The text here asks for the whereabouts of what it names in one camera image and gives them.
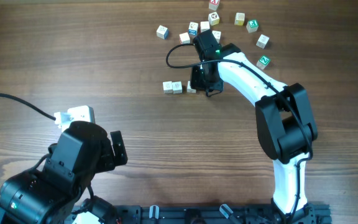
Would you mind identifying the wooden block red picture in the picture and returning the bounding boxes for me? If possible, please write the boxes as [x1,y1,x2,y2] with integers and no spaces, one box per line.
[186,81,196,93]

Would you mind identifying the wooden block number nine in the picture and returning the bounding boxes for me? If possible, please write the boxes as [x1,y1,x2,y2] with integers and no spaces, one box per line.
[172,82,183,94]

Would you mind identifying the wooden block number six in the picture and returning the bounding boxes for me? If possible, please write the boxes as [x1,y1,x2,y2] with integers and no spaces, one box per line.
[163,81,173,94]

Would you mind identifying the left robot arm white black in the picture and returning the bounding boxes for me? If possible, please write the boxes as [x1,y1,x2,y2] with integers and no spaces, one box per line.
[0,121,127,223]

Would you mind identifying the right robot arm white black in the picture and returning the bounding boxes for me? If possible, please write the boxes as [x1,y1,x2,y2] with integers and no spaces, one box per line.
[190,30,318,216]

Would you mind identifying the wooden block number eight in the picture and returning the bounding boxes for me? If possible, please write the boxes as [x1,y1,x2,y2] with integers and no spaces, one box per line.
[179,32,191,44]

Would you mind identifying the wooden block number one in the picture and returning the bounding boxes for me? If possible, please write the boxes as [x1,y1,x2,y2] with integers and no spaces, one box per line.
[212,30,221,43]

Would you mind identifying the blue sided wooden block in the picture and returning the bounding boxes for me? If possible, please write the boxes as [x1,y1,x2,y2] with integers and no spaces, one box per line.
[188,22,198,36]

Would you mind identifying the wooden block beside blue one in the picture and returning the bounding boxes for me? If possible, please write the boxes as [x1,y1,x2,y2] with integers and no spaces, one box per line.
[200,21,210,32]

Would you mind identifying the green Z wooden block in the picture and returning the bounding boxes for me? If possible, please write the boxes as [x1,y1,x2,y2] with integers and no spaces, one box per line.
[256,55,271,70]

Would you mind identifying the yellow wooden block with animal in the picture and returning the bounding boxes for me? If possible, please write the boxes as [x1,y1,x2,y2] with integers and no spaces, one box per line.
[208,12,220,26]

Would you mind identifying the blue edged wooden block left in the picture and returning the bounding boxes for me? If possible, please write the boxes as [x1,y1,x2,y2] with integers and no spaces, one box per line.
[156,25,169,39]

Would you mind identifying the white wooden block far right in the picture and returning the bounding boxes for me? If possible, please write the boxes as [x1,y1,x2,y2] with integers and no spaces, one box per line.
[256,34,269,49]

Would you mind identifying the yellow plain wooden block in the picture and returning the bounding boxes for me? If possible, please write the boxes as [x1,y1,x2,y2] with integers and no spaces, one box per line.
[234,12,246,26]

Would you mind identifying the green letter wooden block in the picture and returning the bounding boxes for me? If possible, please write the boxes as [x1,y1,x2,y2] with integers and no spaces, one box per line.
[246,19,259,33]

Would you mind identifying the red X wooden block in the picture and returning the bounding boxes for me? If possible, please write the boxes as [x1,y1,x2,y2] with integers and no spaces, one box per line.
[209,0,220,11]

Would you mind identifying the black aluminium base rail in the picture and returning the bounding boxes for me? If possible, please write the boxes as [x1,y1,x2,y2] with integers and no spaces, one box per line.
[54,203,332,224]

